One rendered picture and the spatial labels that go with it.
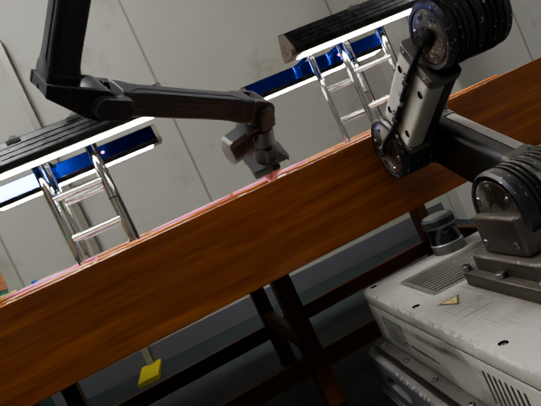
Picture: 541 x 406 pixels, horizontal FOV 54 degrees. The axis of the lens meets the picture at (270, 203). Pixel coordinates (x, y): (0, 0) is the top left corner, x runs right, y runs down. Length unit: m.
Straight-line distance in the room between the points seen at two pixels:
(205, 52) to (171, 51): 0.21
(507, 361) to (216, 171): 2.75
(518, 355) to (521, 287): 0.15
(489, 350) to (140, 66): 2.94
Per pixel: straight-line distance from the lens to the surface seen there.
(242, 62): 3.43
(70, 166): 1.94
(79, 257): 1.54
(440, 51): 0.83
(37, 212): 3.39
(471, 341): 0.77
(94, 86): 0.97
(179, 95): 1.05
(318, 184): 1.11
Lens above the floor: 0.79
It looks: 3 degrees down
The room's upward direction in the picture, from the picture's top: 25 degrees counter-clockwise
